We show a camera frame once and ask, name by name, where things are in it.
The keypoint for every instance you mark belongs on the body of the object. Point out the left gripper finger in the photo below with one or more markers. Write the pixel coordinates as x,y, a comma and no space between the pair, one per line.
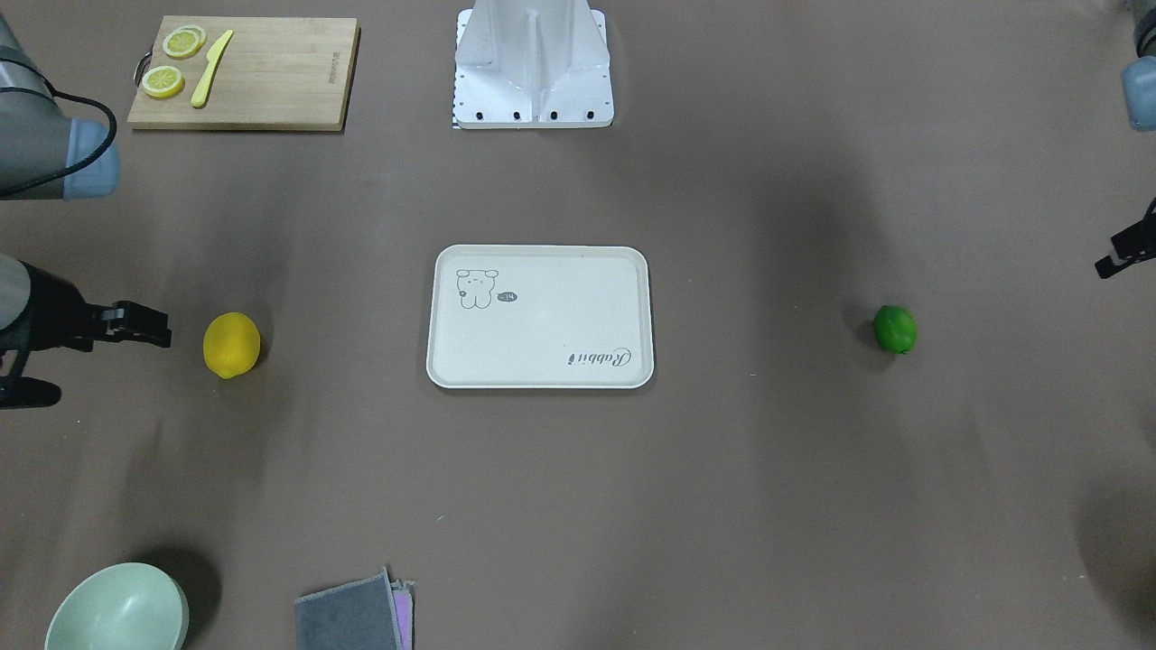
1131,246

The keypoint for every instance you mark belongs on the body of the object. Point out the lemon slice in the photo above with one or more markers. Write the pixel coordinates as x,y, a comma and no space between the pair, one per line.
179,44
199,33
162,82

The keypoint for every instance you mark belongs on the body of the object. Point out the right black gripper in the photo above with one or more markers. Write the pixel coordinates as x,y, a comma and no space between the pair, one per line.
50,307

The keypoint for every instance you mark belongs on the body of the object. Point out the grey folded cloth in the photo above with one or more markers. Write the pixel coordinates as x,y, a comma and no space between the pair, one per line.
362,614

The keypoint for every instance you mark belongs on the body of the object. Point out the green bowl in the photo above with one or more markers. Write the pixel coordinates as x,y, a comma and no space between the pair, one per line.
130,605

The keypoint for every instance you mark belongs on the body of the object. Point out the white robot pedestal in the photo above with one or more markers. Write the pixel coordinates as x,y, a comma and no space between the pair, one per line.
532,65

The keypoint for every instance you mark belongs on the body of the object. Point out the yellow plastic knife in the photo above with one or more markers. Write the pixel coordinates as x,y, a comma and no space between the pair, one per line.
199,96

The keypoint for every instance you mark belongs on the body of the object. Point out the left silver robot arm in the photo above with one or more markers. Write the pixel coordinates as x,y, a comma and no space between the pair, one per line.
1138,82

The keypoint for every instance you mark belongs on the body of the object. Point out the wooden cutting board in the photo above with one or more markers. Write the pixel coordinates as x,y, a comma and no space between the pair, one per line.
283,74

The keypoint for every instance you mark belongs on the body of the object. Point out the yellow lemon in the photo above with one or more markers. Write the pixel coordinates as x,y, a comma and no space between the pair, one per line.
231,345

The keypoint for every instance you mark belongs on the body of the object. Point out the white rabbit tray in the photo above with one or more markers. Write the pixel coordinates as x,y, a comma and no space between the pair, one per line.
540,317

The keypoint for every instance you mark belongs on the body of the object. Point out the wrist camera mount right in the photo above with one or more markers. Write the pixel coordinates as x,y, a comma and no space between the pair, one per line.
20,392

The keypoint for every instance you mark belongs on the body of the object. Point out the green lime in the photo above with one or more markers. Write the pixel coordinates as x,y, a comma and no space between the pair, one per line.
895,329

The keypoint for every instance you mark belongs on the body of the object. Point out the purple cloth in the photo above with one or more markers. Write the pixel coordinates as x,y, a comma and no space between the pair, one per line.
404,606

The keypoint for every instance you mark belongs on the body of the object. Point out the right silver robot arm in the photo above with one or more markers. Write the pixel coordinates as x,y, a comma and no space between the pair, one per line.
58,146

